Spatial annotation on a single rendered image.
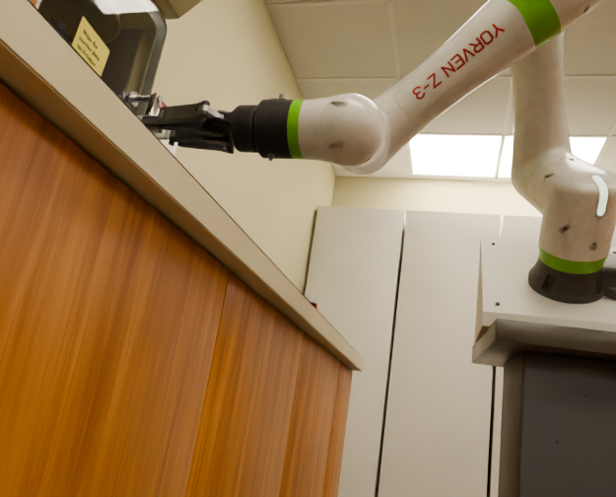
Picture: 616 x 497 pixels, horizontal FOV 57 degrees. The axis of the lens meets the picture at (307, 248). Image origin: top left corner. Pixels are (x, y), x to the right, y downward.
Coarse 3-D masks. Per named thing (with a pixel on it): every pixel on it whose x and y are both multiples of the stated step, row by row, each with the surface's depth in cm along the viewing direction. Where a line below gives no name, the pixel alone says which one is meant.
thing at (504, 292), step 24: (504, 240) 137; (480, 264) 130; (504, 264) 126; (528, 264) 126; (480, 288) 124; (504, 288) 118; (528, 288) 117; (480, 312) 117; (504, 312) 110; (528, 312) 110; (552, 312) 110; (576, 312) 109; (600, 312) 109; (480, 336) 121
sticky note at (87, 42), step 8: (80, 24) 85; (88, 24) 86; (80, 32) 85; (88, 32) 87; (80, 40) 85; (88, 40) 87; (96, 40) 88; (80, 48) 85; (88, 48) 87; (96, 48) 89; (104, 48) 91; (88, 56) 87; (96, 56) 89; (104, 56) 91; (96, 64) 89; (104, 64) 91
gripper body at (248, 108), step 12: (240, 108) 89; (252, 108) 89; (216, 120) 89; (228, 120) 89; (240, 120) 88; (252, 120) 88; (228, 132) 92; (240, 132) 88; (252, 132) 88; (240, 144) 89; (252, 144) 89
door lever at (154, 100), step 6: (132, 96) 98; (138, 96) 98; (144, 96) 98; (150, 96) 98; (156, 96) 97; (132, 102) 98; (138, 102) 99; (144, 102) 98; (150, 102) 97; (156, 102) 97; (150, 108) 97; (156, 108) 97; (150, 114) 96; (156, 114) 97
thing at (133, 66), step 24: (48, 0) 78; (72, 0) 83; (96, 0) 88; (120, 0) 94; (144, 0) 100; (72, 24) 83; (96, 24) 88; (120, 24) 94; (144, 24) 101; (120, 48) 95; (144, 48) 101; (120, 72) 95; (144, 72) 102; (120, 96) 96
